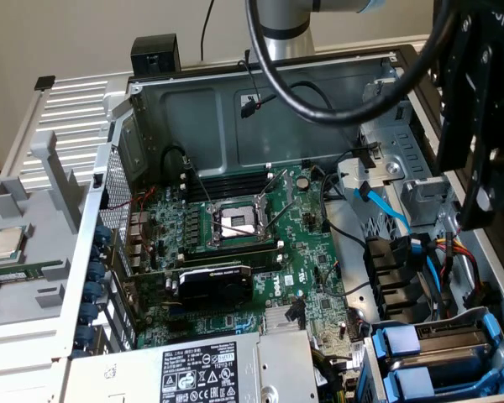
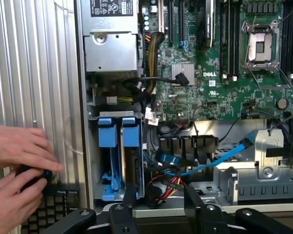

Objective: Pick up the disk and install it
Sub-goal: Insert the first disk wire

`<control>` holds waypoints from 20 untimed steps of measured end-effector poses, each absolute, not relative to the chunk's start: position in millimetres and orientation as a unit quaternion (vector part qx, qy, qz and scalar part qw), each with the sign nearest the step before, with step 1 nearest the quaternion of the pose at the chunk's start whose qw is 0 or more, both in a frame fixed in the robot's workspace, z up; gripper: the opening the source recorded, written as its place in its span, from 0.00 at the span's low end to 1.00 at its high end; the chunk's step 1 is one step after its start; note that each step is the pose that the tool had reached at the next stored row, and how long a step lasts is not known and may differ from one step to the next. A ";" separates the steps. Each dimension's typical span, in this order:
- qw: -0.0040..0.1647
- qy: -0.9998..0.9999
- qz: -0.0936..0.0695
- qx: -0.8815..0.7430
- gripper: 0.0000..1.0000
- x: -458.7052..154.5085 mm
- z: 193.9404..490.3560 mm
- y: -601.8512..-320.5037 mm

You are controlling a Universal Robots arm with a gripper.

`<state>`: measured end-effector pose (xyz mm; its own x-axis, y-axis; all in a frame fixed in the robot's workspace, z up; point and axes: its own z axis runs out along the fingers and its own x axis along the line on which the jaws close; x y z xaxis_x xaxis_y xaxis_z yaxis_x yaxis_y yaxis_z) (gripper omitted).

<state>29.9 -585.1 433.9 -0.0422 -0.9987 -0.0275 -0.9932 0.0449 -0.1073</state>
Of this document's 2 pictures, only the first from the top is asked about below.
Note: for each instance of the CPU socket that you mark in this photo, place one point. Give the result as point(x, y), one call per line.
point(235, 220)

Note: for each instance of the silver heatsink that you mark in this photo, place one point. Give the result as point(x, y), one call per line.
point(277, 319)

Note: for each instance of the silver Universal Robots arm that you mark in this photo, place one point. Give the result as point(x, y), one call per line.
point(287, 46)

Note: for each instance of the black graphics card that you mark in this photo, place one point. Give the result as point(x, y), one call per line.
point(214, 287)

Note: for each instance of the open grey PC case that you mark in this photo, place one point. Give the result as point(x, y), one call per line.
point(193, 126)

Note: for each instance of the hard disk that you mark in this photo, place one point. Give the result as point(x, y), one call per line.
point(395, 344)

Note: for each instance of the grey plastic parts rack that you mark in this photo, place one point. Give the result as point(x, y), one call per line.
point(46, 252)

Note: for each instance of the black RAM slot row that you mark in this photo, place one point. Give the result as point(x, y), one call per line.
point(231, 184)
point(235, 252)

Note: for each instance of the grey power supply unit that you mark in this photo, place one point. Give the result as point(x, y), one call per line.
point(277, 365)

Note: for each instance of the silver CPU chip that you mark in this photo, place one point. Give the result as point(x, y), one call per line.
point(4, 245)

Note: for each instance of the black plastic bracket stack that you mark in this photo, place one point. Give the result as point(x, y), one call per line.
point(386, 268)

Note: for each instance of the blue slot retention clip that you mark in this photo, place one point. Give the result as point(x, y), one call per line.
point(96, 252)
point(84, 336)
point(93, 292)
point(96, 271)
point(103, 233)
point(88, 313)

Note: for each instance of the grey metal drive cage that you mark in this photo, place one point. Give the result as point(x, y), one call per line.
point(403, 142)

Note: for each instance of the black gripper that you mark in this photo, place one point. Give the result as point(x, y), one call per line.
point(487, 105)

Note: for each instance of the silver socket cover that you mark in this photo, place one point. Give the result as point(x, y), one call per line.
point(287, 186)

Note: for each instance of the grey metal disk bay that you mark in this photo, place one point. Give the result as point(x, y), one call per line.
point(374, 373)

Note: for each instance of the empty blue disk carrier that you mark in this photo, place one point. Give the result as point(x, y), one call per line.
point(416, 380)

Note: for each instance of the silver socket locking lever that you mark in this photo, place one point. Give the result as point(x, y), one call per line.
point(197, 180)
point(279, 215)

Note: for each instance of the metal port block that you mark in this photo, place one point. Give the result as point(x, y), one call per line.
point(138, 235)

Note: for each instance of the green RAM stick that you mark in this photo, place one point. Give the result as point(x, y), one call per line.
point(8, 277)

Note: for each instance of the black box bracket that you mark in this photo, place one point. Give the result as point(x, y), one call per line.
point(155, 50)

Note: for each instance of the coin cell battery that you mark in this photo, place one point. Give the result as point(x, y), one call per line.
point(302, 182)

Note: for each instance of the green motherboard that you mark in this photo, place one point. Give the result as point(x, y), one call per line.
point(298, 252)

